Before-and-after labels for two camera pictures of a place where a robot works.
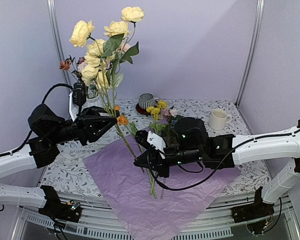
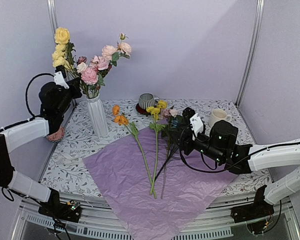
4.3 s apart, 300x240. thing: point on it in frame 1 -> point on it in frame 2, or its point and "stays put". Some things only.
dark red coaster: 141,110 stays put
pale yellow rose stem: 103,55 -> 63,56
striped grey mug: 147,100 stays put
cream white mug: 218,118 stays put
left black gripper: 89,122 -> 75,86
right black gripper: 157,165 -> 185,141
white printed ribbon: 67,159 stays put
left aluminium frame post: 56,40 stays put
